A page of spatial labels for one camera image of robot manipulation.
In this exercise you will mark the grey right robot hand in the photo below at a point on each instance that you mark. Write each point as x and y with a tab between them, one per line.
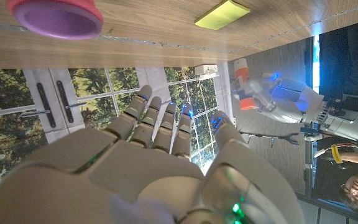
120	180

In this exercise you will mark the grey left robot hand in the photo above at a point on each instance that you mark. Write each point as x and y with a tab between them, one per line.
291	99

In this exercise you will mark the yellow sticky note pad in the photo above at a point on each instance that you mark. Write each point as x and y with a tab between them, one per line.
219	15

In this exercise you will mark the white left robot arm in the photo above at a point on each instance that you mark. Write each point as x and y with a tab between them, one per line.
350	127

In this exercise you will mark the pink toy cup purple inside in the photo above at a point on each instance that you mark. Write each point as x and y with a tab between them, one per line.
57	21

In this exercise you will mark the white tissue box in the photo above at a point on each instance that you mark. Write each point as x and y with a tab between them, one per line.
206	69

